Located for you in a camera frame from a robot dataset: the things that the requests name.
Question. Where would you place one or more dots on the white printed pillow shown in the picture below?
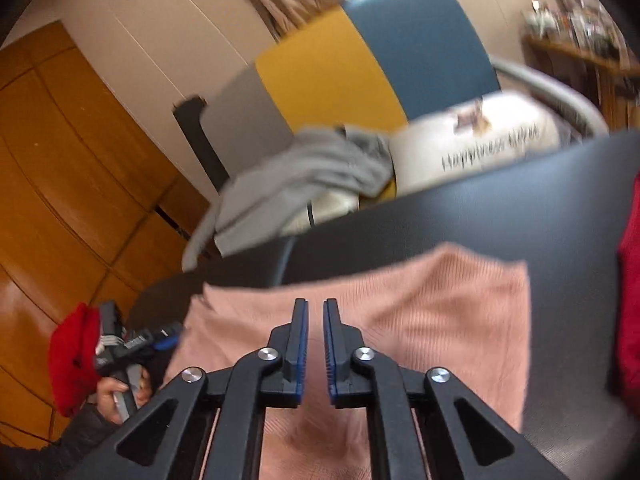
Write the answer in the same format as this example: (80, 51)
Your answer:
(475, 145)

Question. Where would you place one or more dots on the black padded folding table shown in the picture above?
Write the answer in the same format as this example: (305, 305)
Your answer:
(500, 220)

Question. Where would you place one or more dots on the red sweater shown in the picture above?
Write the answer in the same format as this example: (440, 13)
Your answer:
(630, 285)

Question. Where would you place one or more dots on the orange wooden wardrobe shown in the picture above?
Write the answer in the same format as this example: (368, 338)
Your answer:
(75, 185)

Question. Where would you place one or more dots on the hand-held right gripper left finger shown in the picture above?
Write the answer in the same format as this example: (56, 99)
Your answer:
(301, 355)

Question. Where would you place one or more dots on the person's left forearm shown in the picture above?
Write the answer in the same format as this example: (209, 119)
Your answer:
(60, 442)

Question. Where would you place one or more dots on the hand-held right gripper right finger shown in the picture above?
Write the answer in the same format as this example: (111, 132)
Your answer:
(328, 360)

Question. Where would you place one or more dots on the grey garment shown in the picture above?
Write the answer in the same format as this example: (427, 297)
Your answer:
(280, 180)

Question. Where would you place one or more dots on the wooden desk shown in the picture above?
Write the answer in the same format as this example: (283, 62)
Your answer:
(605, 75)

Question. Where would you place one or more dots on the pink knit sweater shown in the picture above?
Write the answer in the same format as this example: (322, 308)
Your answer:
(440, 320)

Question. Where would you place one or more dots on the grey yellow blue sofa chair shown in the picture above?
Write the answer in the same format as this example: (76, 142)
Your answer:
(320, 75)

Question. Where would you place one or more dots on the person's left hand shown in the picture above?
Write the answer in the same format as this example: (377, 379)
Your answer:
(105, 396)

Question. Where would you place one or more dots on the red fabric item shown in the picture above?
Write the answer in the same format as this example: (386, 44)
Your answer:
(72, 360)

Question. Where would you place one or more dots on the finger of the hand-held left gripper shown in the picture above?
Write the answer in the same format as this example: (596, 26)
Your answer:
(167, 343)

